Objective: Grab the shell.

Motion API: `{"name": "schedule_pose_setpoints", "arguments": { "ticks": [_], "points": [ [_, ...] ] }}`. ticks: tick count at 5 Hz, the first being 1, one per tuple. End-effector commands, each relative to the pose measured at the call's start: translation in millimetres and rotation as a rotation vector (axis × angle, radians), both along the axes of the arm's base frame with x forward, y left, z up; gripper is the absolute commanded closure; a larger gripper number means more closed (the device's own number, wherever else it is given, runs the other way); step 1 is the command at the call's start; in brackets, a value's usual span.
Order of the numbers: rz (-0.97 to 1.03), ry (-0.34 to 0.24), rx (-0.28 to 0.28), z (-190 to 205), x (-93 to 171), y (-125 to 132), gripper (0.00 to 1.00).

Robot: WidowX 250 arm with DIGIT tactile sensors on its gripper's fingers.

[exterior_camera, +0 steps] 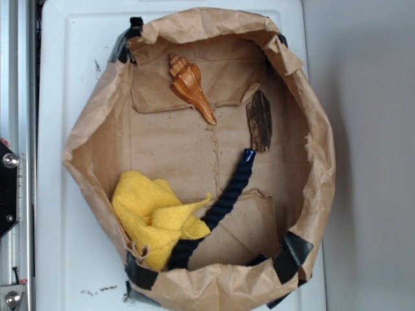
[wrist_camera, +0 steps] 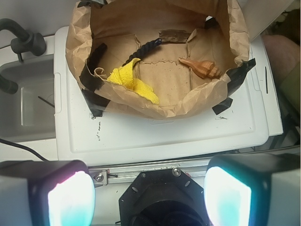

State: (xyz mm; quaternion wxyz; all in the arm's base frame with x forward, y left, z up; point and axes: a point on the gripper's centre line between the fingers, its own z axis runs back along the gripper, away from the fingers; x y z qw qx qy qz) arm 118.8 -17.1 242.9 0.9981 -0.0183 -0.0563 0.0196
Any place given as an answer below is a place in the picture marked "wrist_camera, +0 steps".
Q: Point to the yellow microfiber cloth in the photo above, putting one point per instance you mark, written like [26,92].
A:
[124,76]

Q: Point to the orange spiral seashell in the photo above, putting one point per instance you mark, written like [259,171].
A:
[203,69]

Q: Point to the brown paper bag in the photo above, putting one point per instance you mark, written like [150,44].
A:
[104,36]

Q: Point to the black octagonal mount plate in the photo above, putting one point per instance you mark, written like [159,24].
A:
[162,198]

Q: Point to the white plastic bin lid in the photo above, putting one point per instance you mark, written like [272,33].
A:
[116,138]

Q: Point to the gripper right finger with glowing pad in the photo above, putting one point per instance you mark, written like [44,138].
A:
[259,189]

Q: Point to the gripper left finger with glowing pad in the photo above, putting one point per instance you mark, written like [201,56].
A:
[46,193]

